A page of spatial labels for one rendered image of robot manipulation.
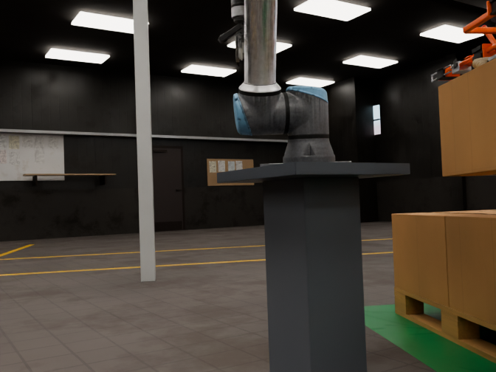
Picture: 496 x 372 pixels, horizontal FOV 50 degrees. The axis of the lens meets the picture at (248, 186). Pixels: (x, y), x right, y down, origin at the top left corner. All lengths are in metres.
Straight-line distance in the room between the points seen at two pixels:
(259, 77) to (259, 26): 0.16
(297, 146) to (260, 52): 0.35
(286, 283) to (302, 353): 0.24
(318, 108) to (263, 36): 0.31
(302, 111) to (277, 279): 0.61
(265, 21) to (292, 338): 1.08
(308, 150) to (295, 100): 0.18
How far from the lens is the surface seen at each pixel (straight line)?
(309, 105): 1.89
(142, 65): 4.77
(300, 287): 1.84
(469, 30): 2.20
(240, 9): 2.46
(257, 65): 1.85
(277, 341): 2.00
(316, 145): 1.89
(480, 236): 2.25
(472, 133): 2.26
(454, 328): 2.52
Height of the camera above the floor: 0.63
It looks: 2 degrees up
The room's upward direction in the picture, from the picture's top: 2 degrees counter-clockwise
